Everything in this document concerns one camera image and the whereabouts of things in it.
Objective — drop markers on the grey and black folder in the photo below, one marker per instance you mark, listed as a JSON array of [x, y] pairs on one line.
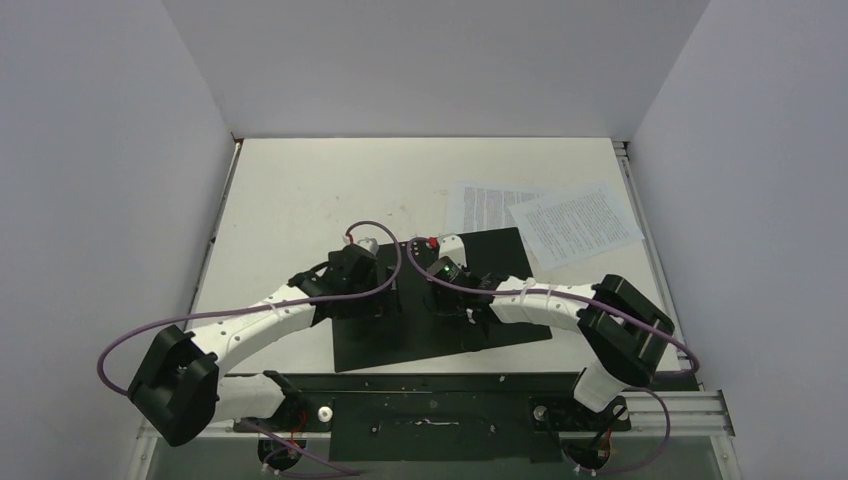
[[418, 322]]

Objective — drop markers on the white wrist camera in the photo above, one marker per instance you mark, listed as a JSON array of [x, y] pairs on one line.
[[450, 246], [367, 243]]

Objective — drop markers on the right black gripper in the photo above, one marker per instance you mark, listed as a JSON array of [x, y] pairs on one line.
[[444, 303]]

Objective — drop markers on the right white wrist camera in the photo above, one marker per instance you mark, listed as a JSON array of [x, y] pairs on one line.
[[450, 246]]

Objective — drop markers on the printed paper sheet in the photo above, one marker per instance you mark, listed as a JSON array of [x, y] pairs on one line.
[[475, 206], [567, 227]]

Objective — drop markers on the right printed paper sheet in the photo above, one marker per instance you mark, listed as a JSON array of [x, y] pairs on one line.
[[567, 227]]

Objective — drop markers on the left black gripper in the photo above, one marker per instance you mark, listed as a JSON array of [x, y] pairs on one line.
[[370, 310]]

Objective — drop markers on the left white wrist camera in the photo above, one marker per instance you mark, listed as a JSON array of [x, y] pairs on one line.
[[367, 243]]

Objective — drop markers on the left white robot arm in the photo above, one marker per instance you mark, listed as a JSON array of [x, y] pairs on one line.
[[184, 382]]

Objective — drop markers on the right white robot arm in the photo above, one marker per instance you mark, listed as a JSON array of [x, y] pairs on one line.
[[627, 333]]

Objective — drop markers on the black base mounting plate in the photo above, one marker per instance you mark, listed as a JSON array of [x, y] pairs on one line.
[[453, 417]]

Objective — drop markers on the aluminium frame rail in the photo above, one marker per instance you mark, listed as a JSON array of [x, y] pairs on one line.
[[679, 435]]

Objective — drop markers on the left printed paper sheet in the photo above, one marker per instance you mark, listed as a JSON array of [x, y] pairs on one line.
[[475, 206]]

